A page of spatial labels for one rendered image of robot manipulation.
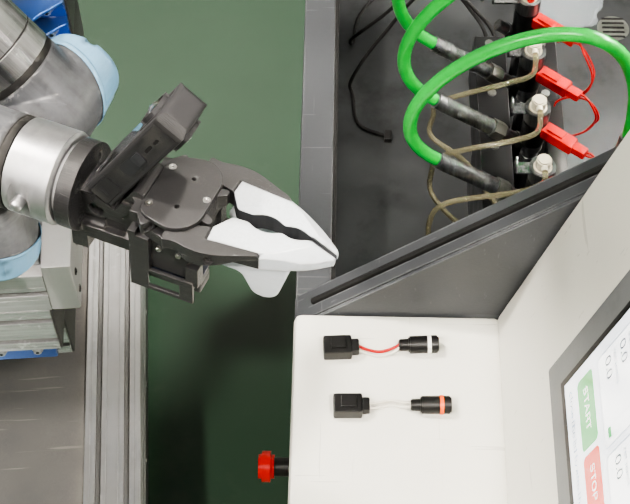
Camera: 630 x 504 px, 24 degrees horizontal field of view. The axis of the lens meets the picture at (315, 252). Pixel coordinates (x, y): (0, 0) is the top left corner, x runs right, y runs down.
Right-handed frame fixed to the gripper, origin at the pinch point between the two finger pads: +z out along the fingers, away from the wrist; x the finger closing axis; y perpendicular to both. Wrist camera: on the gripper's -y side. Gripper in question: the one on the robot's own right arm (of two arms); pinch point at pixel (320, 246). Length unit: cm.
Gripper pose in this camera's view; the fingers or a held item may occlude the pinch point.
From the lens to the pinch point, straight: 105.3
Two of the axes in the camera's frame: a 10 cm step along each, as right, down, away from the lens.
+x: -3.7, 6.9, -6.2
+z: 9.3, 3.2, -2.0
